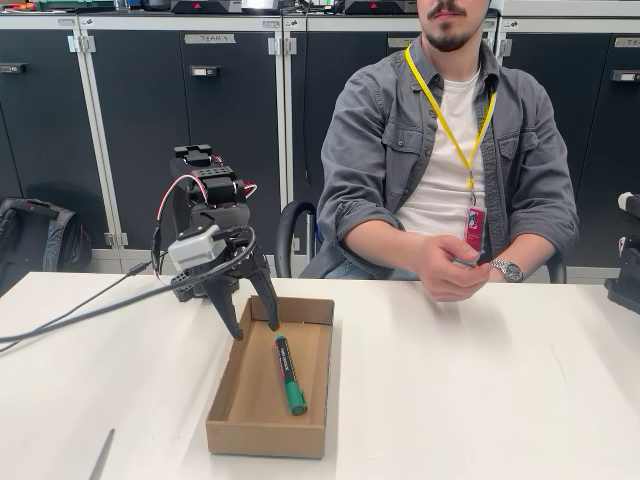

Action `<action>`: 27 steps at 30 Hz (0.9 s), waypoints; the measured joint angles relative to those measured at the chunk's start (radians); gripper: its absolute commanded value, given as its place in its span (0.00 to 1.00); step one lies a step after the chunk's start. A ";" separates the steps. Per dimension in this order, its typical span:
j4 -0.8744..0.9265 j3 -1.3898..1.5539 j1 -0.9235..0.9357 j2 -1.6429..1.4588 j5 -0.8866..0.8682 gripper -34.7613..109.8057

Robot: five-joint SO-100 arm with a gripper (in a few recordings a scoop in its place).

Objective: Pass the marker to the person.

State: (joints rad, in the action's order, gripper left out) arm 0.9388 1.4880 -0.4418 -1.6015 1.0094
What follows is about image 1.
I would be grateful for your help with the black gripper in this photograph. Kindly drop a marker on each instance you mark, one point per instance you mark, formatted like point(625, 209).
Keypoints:
point(239, 266)

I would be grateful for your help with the green marker pen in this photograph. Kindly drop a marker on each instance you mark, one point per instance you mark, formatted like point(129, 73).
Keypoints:
point(290, 380)

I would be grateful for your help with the person's right forearm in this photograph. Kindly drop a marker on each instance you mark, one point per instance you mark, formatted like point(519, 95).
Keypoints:
point(380, 250)

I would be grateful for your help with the black idle robot arm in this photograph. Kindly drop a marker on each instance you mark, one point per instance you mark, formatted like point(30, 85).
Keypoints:
point(627, 295)

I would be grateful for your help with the person's left forearm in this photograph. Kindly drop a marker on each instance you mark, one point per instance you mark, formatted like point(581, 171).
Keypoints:
point(540, 257)

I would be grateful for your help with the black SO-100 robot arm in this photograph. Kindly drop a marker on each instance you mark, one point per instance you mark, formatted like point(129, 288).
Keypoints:
point(220, 190)

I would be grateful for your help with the person's right hand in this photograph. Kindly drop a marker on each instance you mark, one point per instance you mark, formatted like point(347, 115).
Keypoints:
point(450, 270)

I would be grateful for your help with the open brown cardboard box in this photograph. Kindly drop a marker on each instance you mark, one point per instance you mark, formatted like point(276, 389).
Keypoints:
point(250, 390)

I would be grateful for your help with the grey flat stick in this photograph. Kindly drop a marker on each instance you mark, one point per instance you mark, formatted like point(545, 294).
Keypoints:
point(102, 455)

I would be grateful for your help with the man in grey shirt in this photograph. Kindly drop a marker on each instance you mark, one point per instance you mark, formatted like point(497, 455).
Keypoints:
point(380, 125)

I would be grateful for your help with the black backpack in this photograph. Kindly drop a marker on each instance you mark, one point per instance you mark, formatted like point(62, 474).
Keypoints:
point(30, 240)

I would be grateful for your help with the dark grey metal cabinet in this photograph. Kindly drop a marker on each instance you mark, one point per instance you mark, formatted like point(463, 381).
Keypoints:
point(140, 100)
point(40, 125)
point(320, 75)
point(600, 125)

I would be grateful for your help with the red ID badge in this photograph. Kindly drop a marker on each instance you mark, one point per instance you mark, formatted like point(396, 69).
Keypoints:
point(476, 222)

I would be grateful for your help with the grey TEAM 4 tape label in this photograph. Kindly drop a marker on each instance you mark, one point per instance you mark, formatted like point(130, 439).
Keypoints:
point(210, 38)

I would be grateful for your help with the silver wristwatch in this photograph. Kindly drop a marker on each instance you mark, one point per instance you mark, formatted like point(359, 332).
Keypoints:
point(510, 271)

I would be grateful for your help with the white grey device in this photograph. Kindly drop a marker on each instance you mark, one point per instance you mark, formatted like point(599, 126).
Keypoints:
point(260, 4)

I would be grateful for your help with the black device with red logo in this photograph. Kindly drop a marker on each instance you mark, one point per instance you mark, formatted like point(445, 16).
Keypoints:
point(372, 6)
point(200, 6)

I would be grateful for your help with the dark rounded object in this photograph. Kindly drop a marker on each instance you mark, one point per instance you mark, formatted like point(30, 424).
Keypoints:
point(155, 4)

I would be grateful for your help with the clear glass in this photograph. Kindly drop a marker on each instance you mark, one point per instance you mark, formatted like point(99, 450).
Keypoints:
point(122, 4)

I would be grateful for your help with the green box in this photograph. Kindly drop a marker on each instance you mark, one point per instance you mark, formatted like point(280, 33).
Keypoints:
point(75, 4)

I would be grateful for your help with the red orange tool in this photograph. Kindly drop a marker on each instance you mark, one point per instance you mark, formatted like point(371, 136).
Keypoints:
point(20, 6)

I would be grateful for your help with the silver white wrist camera box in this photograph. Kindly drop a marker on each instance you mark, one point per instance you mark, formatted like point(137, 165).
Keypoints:
point(192, 250)

